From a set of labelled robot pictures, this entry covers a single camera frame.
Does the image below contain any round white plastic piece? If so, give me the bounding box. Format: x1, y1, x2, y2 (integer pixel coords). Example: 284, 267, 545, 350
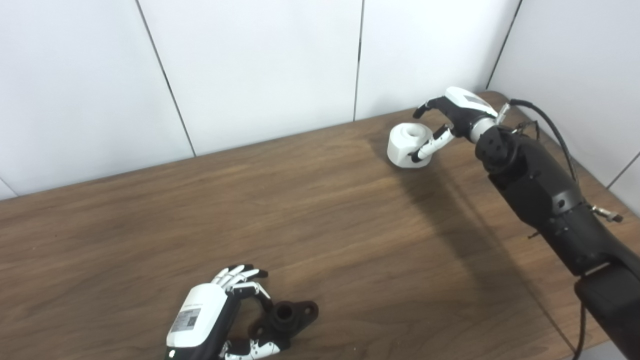
387, 123, 435, 169

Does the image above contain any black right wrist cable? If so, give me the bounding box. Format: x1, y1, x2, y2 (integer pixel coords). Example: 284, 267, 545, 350
496, 98, 579, 183

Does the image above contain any black plastic holder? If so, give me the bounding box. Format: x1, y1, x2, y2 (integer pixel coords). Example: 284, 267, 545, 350
248, 300, 320, 346

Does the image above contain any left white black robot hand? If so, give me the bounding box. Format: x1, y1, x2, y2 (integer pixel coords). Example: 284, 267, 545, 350
165, 264, 291, 360

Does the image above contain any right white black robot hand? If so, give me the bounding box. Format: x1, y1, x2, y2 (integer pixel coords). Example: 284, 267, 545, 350
409, 86, 500, 163

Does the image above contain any thin black hanging cable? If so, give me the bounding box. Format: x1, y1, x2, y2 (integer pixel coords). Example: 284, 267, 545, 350
571, 304, 587, 360

